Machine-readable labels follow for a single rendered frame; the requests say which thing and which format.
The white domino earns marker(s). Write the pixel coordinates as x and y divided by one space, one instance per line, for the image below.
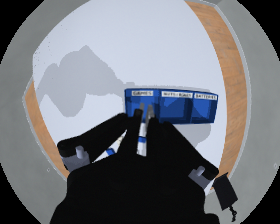
119 140

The blue three-compartment tray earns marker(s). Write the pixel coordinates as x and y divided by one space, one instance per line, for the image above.
173 105

